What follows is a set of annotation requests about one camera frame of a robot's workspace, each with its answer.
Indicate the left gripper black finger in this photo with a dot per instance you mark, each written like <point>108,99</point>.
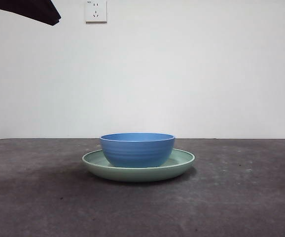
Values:
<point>29,10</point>

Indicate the blue ribbed bowl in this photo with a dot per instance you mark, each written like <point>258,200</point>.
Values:
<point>137,153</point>

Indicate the green round plate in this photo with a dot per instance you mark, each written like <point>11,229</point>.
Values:
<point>137,175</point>

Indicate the white wall socket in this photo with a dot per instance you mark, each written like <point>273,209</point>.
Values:
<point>103,11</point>

